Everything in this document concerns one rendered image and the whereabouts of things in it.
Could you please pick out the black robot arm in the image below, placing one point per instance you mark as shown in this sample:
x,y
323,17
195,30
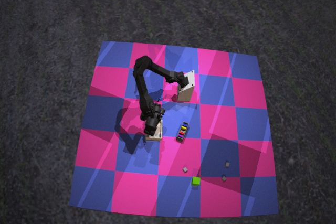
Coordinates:
x,y
151,111

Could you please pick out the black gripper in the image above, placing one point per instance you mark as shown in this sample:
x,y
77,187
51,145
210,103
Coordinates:
x,y
151,133

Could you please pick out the green cube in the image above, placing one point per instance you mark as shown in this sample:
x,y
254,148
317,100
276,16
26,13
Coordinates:
x,y
195,181

